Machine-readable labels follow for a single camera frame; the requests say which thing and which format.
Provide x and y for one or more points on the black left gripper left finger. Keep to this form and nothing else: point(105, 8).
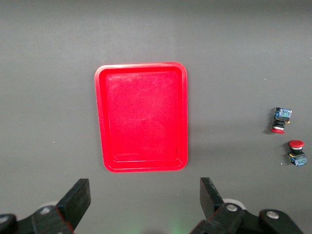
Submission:
point(73, 202)

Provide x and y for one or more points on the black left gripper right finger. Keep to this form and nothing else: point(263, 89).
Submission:
point(212, 200)

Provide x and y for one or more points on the red push button switch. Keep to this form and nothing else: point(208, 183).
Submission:
point(296, 156)
point(280, 119)

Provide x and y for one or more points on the red plastic tray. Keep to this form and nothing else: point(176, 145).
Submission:
point(143, 117)

